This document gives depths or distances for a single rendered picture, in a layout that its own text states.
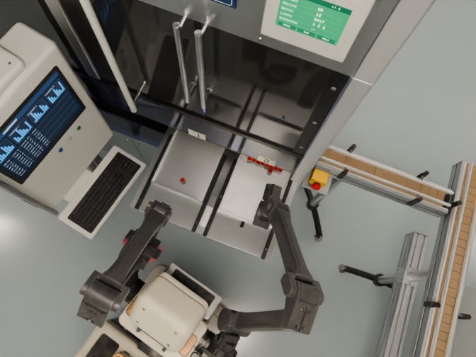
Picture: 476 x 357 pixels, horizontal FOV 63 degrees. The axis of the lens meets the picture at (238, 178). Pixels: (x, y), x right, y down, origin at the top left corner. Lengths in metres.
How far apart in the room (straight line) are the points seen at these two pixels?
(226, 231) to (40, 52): 1.03
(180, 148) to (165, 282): 0.79
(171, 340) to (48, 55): 1.00
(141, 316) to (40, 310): 1.61
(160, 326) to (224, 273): 1.40
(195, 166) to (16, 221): 1.54
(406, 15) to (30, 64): 1.11
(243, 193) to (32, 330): 1.69
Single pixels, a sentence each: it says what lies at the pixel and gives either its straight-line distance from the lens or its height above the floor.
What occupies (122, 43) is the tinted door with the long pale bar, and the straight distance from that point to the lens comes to 1.42.
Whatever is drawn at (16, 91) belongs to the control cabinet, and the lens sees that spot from 1.44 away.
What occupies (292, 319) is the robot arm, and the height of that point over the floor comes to 1.59.
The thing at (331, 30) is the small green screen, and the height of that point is 1.95.
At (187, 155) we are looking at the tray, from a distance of 1.90.
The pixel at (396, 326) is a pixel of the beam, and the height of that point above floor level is 0.55.
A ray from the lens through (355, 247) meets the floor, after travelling 2.84.
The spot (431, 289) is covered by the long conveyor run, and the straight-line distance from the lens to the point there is 2.00.
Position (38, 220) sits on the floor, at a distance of 2.97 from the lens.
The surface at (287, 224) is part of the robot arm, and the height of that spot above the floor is 1.42.
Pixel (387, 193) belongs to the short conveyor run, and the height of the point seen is 0.90.
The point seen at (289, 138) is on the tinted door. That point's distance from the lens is 1.49.
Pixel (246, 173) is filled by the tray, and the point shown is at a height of 0.88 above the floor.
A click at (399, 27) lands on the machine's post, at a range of 0.91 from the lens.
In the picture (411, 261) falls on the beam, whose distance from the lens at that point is 2.38.
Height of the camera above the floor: 2.66
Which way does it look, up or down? 73 degrees down
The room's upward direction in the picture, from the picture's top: 9 degrees clockwise
